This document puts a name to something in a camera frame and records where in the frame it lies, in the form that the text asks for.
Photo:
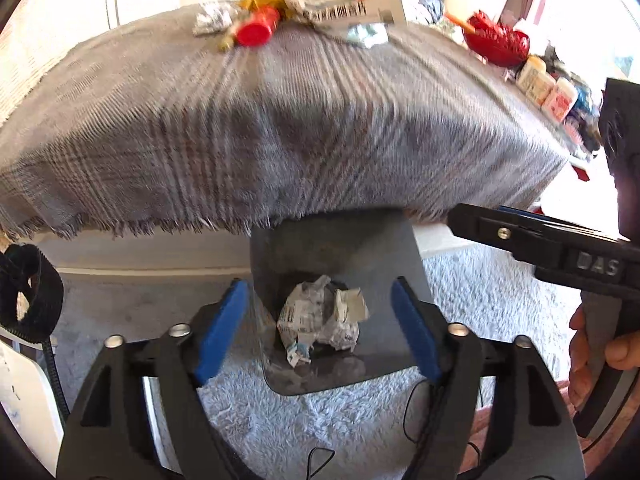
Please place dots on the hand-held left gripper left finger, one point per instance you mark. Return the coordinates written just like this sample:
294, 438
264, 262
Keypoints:
220, 332

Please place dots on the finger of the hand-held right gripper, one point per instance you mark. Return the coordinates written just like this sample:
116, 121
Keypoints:
545, 222
480, 225

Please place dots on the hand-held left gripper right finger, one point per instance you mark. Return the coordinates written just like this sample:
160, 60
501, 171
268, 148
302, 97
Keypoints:
415, 332

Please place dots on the torn white paper wad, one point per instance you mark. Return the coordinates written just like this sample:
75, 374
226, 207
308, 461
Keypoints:
347, 322

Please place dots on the printed paper wad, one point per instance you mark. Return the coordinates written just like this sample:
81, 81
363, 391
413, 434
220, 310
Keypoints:
300, 315

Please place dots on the dark trash bin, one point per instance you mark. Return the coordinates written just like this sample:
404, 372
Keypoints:
350, 255

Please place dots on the person's right hand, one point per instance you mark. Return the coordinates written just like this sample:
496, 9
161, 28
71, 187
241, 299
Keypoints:
579, 360

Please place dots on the red slipper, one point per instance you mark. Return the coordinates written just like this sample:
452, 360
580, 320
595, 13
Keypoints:
581, 173

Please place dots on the pink hair brush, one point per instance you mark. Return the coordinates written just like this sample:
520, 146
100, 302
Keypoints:
572, 130

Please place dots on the white bottle pink label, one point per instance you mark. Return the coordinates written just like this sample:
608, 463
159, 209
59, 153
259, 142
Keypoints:
560, 100

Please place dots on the blue snack bag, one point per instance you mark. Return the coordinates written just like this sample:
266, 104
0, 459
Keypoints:
586, 100

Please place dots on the grey shaggy rug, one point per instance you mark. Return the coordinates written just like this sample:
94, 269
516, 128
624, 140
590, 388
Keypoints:
325, 435

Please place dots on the white bottle yellow lid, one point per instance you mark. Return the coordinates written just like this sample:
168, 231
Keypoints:
531, 75

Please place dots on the red plastic basket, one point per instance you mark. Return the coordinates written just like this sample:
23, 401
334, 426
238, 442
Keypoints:
500, 42

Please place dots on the white board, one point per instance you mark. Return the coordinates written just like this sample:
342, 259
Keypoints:
25, 400

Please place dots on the brown plaid blanket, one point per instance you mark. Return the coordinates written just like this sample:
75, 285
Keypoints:
250, 125

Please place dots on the pale blue crumpled wrapper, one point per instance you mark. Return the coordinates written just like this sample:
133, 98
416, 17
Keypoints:
367, 35

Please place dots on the white barcode courier bag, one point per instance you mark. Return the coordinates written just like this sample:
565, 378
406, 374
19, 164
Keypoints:
345, 5

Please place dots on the red plastic cup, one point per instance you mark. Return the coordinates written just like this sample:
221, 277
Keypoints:
257, 27

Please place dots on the crumpled silver wrapper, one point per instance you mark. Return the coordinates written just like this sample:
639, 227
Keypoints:
212, 19

